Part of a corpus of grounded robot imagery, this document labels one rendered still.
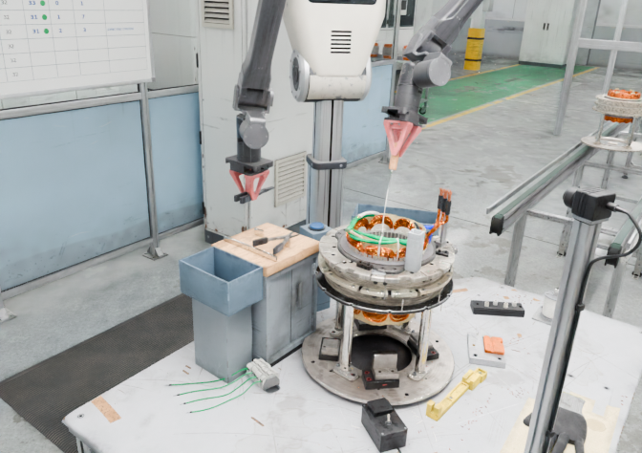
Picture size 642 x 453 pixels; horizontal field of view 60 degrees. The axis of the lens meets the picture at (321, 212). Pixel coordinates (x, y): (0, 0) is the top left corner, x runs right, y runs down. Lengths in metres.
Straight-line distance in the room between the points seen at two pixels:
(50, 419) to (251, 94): 1.77
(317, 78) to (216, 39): 1.98
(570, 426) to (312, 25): 1.15
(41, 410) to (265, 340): 1.48
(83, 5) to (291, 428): 2.53
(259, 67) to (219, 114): 2.37
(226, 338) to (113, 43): 2.32
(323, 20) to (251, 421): 1.03
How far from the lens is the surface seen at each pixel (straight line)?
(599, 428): 1.46
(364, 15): 1.63
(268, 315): 1.36
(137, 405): 1.39
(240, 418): 1.32
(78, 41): 3.27
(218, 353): 1.38
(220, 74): 3.55
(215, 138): 3.67
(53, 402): 2.72
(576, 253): 0.94
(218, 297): 1.27
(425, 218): 1.69
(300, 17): 1.59
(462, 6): 1.32
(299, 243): 1.41
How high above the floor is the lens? 1.65
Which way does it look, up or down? 21 degrees down
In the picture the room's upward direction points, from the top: 2 degrees clockwise
